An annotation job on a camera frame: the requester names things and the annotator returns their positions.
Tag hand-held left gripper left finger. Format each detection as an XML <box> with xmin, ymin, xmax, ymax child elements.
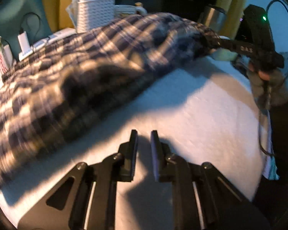
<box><xmin>18</xmin><ymin>129</ymin><xmax>138</xmax><ymax>230</ymax></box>

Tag person's right hand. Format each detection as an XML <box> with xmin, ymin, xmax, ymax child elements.
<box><xmin>248</xmin><ymin>62</ymin><xmax>288</xmax><ymax>106</ymax></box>

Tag steel thermos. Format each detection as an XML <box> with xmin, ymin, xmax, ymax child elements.
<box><xmin>199</xmin><ymin>4</ymin><xmax>227</xmax><ymax>33</ymax></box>

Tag mug with bear print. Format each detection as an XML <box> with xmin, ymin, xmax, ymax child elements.
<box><xmin>115</xmin><ymin>3</ymin><xmax>148</xmax><ymax>17</ymax></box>

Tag white power strip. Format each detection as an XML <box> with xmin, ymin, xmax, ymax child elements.
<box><xmin>19</xmin><ymin>27</ymin><xmax>77</xmax><ymax>61</ymax></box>

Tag white charger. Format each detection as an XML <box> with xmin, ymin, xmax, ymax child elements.
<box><xmin>17</xmin><ymin>32</ymin><xmax>30</xmax><ymax>53</ymax></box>

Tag white plastic basket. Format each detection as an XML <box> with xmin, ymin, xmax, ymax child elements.
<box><xmin>76</xmin><ymin>0</ymin><xmax>116</xmax><ymax>33</ymax></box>

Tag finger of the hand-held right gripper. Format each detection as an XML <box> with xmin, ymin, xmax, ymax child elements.
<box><xmin>215</xmin><ymin>36</ymin><xmax>238</xmax><ymax>51</ymax></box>

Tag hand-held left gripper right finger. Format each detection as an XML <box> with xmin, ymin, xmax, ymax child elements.
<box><xmin>150</xmin><ymin>130</ymin><xmax>270</xmax><ymax>230</ymax></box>

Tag plaid pants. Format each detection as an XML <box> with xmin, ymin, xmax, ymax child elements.
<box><xmin>0</xmin><ymin>12</ymin><xmax>222</xmax><ymax>191</ymax></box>

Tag grey-green curtain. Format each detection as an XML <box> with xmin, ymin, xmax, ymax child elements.
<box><xmin>0</xmin><ymin>0</ymin><xmax>51</xmax><ymax>44</ymax></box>

